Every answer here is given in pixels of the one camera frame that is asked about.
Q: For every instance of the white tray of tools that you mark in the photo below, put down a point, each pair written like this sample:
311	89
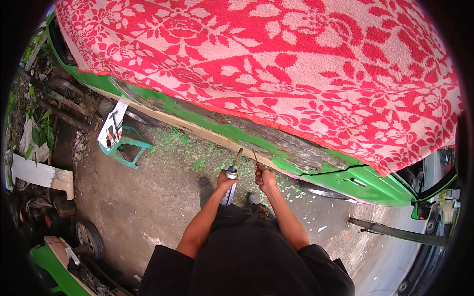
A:
113	125

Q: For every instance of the person's left fingers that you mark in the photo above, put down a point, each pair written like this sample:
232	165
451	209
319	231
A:
232	181

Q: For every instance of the detached green car door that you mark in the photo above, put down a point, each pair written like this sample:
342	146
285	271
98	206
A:
59	264

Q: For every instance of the person's body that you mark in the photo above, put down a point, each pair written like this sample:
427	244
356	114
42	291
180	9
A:
246	259

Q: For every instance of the grey metal bar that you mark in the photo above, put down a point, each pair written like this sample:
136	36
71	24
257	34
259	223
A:
398	232

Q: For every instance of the person's right hand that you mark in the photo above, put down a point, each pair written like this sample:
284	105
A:
265	179

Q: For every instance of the gas blow torch canister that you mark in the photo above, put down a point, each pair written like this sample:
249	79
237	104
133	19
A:
230	184

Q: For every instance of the black car wheel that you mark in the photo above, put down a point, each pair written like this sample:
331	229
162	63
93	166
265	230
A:
90	238

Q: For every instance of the teal plastic stool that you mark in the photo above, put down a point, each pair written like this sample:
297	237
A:
126	148

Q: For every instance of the metal paint scraper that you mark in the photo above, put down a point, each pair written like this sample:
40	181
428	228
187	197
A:
256	157

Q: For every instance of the person's left hand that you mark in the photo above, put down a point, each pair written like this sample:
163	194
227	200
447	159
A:
224	182

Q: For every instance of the red floral patterned blanket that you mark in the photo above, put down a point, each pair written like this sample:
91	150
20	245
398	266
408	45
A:
266	70

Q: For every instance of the person's legs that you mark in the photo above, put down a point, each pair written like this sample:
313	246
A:
226	192

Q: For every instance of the person's right fingers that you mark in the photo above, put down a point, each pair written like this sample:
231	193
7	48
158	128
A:
258	175

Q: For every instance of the dark parked vehicle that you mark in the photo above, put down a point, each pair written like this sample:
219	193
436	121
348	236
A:
426	266

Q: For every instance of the green car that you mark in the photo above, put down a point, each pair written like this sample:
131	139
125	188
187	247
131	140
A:
237	140

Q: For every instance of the heap of scrap and plants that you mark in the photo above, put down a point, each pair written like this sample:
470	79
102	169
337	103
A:
44	107

